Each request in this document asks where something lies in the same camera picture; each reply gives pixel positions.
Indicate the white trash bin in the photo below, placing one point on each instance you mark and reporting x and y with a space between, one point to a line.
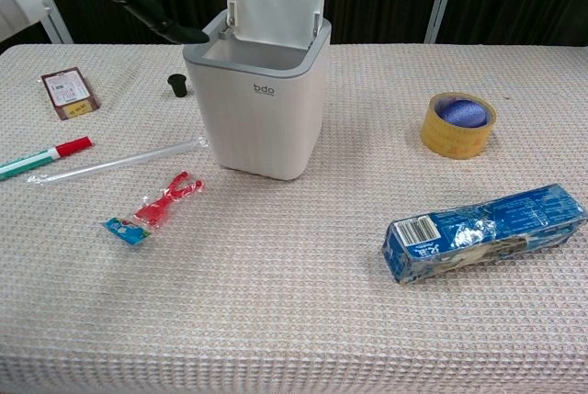
257 127

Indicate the blue snack package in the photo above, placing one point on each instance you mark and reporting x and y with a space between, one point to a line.
482 228

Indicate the brown flat packet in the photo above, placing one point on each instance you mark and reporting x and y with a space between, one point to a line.
69 93

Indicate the green marker with red cap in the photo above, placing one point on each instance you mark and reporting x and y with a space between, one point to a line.
46 155

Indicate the small black cap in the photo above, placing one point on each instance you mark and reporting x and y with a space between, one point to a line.
178 84

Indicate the wrapped clear drinking straw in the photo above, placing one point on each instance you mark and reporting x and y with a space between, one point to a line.
115 163

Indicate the red toy in clear packet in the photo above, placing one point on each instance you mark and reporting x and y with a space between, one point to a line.
161 203

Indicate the beige waffle tablecloth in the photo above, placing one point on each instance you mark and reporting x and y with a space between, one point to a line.
294 320

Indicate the yellow packing tape roll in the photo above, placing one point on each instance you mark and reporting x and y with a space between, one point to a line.
452 143

